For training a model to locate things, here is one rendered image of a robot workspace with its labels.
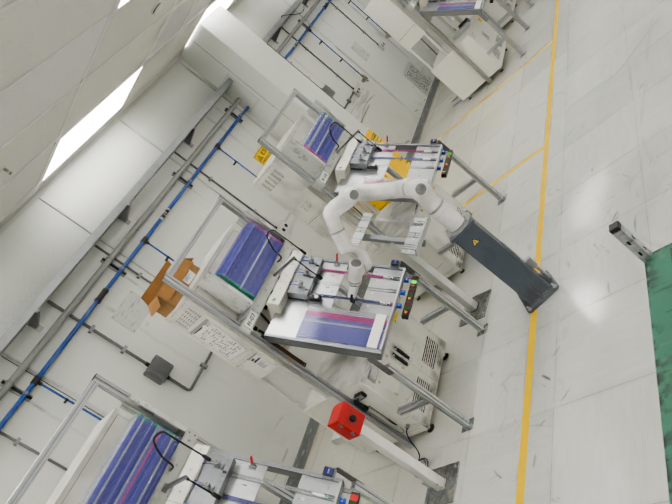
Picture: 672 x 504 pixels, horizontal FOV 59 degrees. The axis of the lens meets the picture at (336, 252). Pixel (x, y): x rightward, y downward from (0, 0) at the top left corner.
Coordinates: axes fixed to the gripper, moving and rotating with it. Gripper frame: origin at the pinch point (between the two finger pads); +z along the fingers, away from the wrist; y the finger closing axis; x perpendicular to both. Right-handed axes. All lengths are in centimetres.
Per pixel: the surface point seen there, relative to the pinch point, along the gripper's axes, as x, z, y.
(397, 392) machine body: 39, 43, 28
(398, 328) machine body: 29.0, 36.2, -15.5
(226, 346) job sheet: -70, 28, 38
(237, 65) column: -205, 26, -296
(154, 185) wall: -219, 66, -132
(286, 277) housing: -44.9, 0.3, -4.4
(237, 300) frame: -64, -5, 27
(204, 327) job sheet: -83, 14, 38
